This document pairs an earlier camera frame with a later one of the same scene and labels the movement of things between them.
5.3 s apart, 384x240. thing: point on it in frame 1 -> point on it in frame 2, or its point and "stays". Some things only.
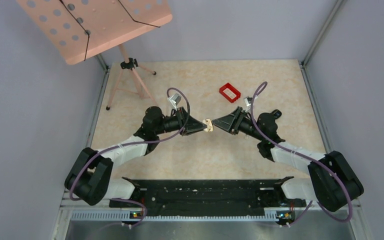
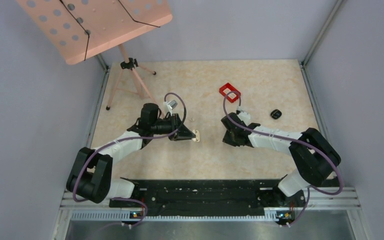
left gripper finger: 191,128 -> 185,135
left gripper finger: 193,124 -> 184,133
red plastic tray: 230,92 stays
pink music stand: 77,28 stays
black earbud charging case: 277,114 stays
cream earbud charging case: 209,123 -> 197,139
